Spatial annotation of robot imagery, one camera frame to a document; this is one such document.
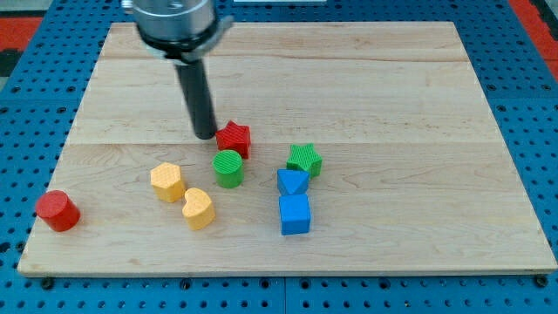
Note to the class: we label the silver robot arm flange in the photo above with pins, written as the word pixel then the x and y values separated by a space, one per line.
pixel 183 31

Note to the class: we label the green star block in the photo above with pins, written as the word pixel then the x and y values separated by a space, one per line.
pixel 305 158

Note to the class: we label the blue triangle block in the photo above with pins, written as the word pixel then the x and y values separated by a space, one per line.
pixel 292 182

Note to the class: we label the red star block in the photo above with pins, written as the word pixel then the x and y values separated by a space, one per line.
pixel 234 137

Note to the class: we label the green cylinder block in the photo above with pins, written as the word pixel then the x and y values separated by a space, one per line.
pixel 228 169

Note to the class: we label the blue cube block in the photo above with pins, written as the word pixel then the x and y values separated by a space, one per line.
pixel 295 214

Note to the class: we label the light wooden board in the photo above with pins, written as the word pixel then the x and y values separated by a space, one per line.
pixel 416 179

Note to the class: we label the yellow heart block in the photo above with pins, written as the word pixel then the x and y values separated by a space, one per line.
pixel 198 209

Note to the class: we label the yellow hexagon block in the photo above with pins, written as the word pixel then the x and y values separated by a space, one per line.
pixel 167 183

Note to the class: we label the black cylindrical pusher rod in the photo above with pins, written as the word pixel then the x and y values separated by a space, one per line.
pixel 195 88

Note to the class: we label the red cylinder block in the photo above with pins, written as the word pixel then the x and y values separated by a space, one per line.
pixel 57 210

